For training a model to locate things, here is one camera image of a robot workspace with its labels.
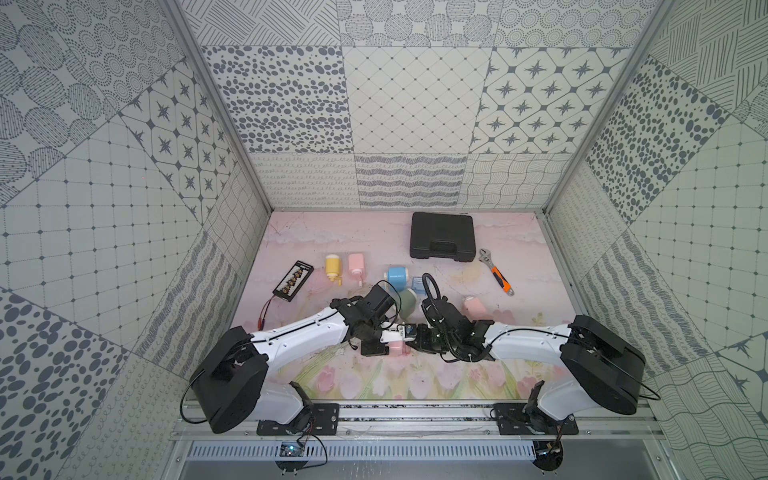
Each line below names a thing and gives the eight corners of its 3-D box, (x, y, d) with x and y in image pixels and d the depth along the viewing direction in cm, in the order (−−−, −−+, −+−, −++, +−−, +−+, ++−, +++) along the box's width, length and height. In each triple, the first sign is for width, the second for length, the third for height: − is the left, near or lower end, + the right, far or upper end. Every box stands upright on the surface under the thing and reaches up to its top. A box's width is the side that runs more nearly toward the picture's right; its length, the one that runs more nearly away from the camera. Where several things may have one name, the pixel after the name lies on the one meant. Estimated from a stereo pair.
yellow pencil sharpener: (330, 286, 100) (326, 275, 95) (329, 267, 106) (326, 254, 100) (341, 285, 101) (338, 273, 95) (340, 265, 106) (337, 253, 100)
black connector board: (273, 295, 99) (270, 291, 97) (296, 263, 108) (294, 259, 106) (295, 303, 97) (293, 300, 95) (317, 270, 106) (315, 266, 104)
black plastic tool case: (411, 261, 107) (411, 253, 103) (409, 221, 120) (409, 212, 116) (477, 261, 107) (480, 253, 103) (468, 221, 120) (471, 212, 116)
